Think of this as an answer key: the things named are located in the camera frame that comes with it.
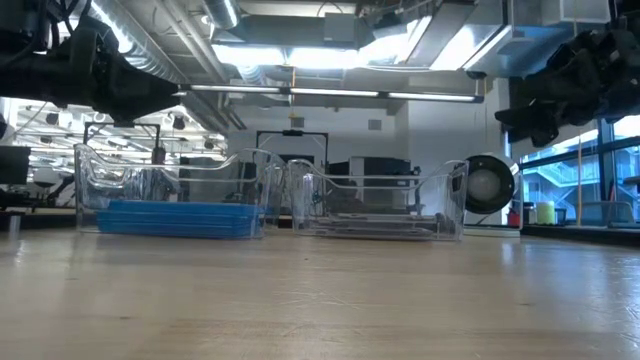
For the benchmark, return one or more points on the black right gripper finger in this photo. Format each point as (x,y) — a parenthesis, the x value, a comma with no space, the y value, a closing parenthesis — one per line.
(525,117)
(545,136)

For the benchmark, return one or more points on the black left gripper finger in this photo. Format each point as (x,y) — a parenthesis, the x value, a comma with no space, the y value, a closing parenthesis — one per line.
(150,95)
(127,116)

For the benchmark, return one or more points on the blue jewel case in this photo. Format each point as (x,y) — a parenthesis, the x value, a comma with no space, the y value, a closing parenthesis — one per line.
(175,231)
(175,207)
(175,220)

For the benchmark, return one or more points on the clear black jewel case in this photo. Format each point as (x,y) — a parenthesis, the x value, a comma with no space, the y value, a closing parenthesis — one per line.
(370,225)
(370,233)
(380,217)

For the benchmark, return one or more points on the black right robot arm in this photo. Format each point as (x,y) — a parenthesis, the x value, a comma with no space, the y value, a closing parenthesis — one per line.
(625,75)

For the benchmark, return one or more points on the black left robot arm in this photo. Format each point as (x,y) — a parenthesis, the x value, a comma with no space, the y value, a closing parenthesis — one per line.
(30,75)

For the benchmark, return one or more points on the clear plastic bin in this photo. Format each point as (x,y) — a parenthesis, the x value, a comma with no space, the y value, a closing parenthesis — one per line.
(450,200)
(85,175)

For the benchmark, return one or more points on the yellow-green cup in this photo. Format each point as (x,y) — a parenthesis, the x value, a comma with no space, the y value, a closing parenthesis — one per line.
(545,214)

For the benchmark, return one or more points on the small red container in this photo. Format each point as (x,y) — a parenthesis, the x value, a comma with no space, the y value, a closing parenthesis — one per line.
(514,220)

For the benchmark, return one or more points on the black monitor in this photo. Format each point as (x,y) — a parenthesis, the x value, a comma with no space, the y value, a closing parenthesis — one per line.
(15,165)

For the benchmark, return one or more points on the black equipment cabinet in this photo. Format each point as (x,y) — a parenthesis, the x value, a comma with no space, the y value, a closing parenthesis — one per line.
(380,167)

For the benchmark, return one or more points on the long tube light fixture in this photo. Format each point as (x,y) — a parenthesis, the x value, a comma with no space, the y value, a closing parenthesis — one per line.
(330,92)

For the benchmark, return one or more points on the black gantry frame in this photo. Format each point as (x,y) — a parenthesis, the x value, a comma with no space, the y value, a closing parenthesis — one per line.
(292,133)

